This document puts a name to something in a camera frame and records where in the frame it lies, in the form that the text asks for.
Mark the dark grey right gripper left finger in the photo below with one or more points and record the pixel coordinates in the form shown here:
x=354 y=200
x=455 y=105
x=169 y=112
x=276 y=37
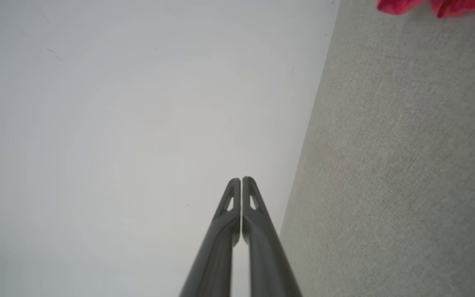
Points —
x=217 y=255

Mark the red and white garment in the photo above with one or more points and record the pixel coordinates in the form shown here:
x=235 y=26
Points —
x=452 y=6

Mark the grey fabric sofa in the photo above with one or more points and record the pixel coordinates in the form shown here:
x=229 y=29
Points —
x=406 y=165

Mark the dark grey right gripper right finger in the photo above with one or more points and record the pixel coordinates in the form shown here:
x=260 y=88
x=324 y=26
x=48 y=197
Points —
x=268 y=264

